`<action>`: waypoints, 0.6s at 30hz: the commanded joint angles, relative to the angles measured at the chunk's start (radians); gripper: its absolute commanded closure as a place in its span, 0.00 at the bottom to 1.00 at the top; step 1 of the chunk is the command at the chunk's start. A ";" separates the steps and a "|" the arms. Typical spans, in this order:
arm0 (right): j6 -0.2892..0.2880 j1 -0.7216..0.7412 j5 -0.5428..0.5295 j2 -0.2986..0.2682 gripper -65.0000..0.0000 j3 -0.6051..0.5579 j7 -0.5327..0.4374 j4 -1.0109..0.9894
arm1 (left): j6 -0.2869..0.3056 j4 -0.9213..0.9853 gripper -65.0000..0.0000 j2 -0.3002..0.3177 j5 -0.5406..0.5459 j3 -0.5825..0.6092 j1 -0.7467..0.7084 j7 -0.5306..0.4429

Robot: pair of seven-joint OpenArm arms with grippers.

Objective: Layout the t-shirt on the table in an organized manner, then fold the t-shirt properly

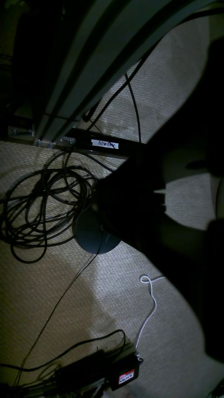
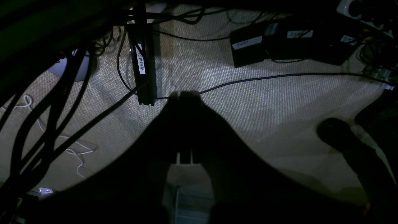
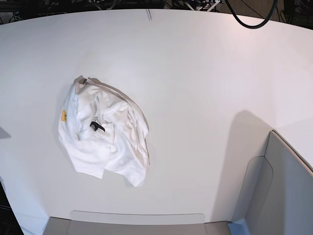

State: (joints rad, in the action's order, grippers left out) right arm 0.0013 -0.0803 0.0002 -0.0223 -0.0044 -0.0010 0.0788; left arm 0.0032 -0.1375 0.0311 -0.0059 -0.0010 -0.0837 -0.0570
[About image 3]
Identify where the white printed t-shirt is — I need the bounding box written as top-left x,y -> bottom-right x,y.
58,76 -> 150,187

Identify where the grey side panel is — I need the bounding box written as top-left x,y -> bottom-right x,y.
228,131 -> 313,235

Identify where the black hanging cable loop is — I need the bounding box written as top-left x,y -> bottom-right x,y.
224,0 -> 278,29

